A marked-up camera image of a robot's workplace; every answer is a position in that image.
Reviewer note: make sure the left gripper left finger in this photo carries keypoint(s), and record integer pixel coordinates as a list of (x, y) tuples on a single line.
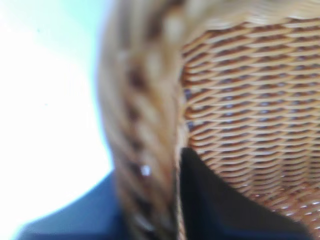
[(75, 215)]

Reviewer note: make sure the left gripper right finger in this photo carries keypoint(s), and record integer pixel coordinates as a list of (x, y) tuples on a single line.
[(212, 207)]

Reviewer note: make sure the brown woven wicker basket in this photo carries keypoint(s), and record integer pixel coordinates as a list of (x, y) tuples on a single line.
[(250, 100)]

